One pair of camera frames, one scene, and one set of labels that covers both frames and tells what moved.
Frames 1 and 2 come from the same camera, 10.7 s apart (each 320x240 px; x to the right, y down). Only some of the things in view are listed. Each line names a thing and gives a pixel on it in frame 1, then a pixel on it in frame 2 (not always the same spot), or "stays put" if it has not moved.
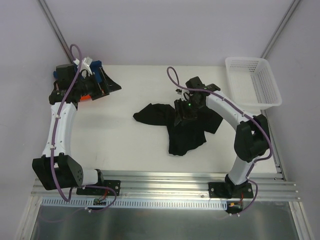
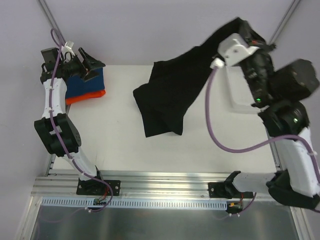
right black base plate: (222, 190) stays put
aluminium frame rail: (268, 185) stays put
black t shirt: (184, 137) -> (163, 101)
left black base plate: (115, 184) stays put
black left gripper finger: (107, 83) -> (90, 62)
